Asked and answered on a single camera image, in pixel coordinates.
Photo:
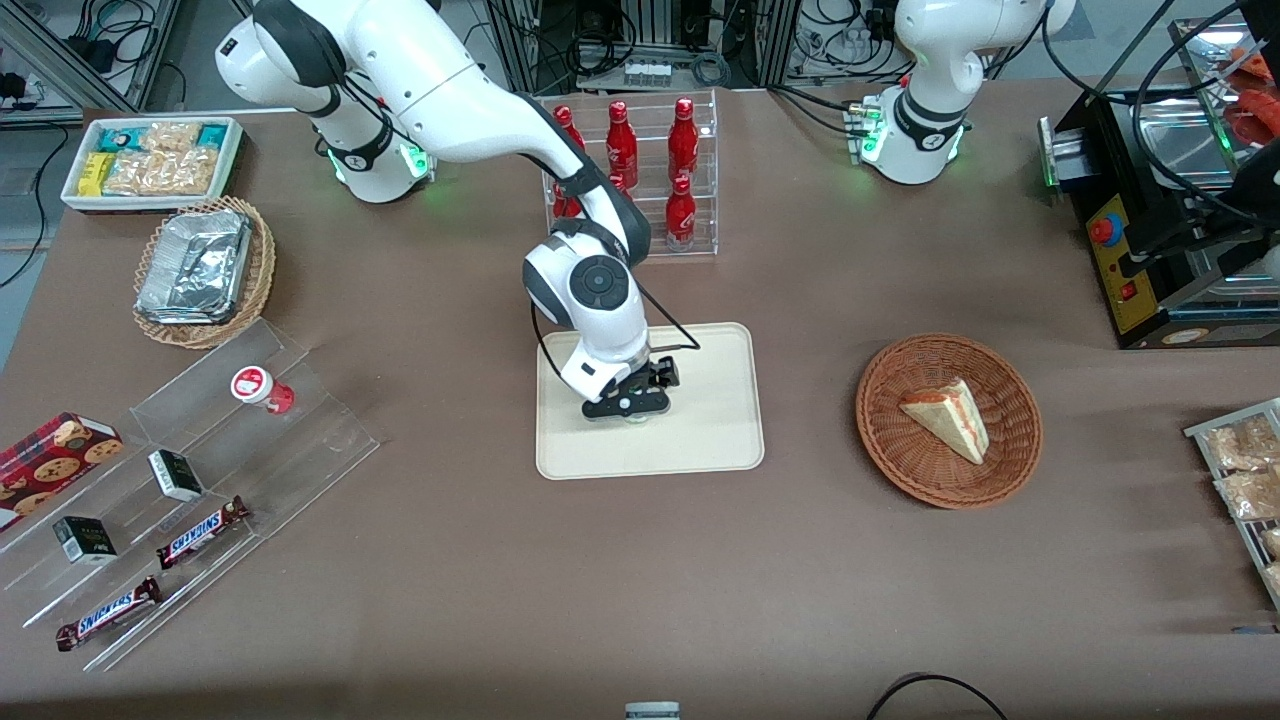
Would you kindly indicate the round brown wicker basket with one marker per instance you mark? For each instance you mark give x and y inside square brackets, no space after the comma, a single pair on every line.
[900,450]

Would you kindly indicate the yellow snack packet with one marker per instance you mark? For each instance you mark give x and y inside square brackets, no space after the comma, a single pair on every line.
[95,174]

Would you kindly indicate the red orange plastic object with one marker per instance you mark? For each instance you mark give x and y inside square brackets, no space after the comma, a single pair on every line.
[1255,115]

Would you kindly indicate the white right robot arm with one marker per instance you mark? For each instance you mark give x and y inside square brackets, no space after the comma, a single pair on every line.
[450,90]

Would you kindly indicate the white plastic snack bin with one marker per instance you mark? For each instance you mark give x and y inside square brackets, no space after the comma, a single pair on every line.
[232,150]

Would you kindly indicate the red plaid cookie box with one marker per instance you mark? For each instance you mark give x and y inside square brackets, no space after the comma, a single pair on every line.
[50,462]

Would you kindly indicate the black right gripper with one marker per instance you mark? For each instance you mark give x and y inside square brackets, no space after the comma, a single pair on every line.
[661,373]

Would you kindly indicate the brown snickers bar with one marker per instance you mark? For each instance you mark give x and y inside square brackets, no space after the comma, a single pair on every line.
[108,613]
[200,533]

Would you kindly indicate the beige plastic tray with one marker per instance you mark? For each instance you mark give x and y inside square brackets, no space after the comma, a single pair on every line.
[710,420]

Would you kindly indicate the oval tan wicker basket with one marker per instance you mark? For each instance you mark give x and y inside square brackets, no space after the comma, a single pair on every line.
[262,270]

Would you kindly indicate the white power strip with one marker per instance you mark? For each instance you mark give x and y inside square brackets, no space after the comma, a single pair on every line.
[648,73]

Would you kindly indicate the small grey device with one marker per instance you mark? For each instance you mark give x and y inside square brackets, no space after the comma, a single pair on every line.
[652,712]

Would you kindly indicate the teal snack packet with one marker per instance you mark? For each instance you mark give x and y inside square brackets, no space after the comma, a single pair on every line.
[212,134]

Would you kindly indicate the red emergency stop button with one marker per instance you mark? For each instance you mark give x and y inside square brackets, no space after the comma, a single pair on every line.
[1105,230]

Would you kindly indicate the red cola bottle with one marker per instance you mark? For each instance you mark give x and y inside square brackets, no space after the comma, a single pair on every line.
[621,140]
[681,215]
[566,122]
[618,183]
[683,140]
[566,205]

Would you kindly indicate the aluminium foil tray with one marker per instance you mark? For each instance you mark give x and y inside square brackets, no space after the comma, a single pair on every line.
[195,262]

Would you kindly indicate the clear acrylic bottle rack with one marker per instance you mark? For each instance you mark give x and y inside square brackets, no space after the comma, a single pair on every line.
[700,215]

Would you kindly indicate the small black box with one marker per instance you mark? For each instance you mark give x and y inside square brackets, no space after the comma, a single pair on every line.
[176,476]
[85,541]

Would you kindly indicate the clear acrylic stepped display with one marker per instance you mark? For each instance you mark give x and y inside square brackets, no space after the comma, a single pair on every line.
[300,440]

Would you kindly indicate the clear cracker snack packet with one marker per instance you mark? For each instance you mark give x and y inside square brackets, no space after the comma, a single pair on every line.
[1252,495]
[165,170]
[1245,443]

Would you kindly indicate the black metal machine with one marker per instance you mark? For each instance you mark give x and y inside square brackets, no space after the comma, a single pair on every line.
[1150,270]

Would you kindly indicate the triangular sandwich wedge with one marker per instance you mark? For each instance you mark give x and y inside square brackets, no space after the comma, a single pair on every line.
[952,420]

